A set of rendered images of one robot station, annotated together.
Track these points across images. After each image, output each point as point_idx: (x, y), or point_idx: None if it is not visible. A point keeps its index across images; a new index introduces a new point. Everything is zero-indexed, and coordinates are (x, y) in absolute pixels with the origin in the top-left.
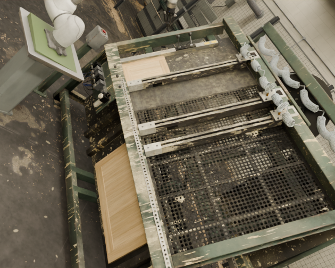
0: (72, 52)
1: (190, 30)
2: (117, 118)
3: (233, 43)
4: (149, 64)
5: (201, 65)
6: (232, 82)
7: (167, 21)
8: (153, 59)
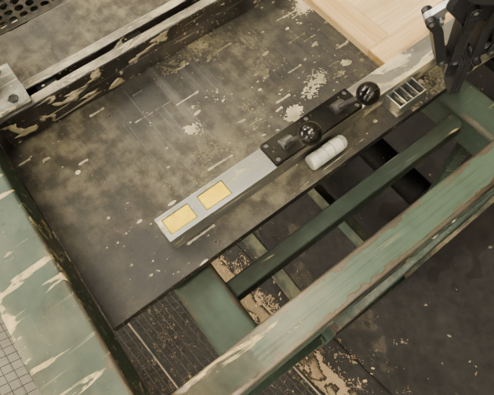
0: None
1: (354, 262)
2: None
3: (71, 266)
4: (416, 8)
5: (200, 77)
6: (53, 37)
7: (468, 38)
8: (415, 33)
